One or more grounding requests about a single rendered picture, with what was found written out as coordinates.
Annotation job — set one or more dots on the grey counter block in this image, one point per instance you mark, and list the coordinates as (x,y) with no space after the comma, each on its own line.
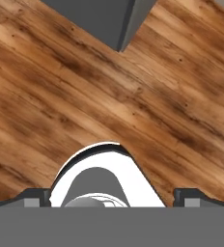
(104,19)

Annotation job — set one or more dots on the white and black round thing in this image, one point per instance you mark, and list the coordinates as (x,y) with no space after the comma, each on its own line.
(133,183)

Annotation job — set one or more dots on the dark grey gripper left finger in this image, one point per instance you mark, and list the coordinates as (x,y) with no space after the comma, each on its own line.
(36,195)

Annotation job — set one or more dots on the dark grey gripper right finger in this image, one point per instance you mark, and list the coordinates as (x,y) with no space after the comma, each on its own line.
(188,195)

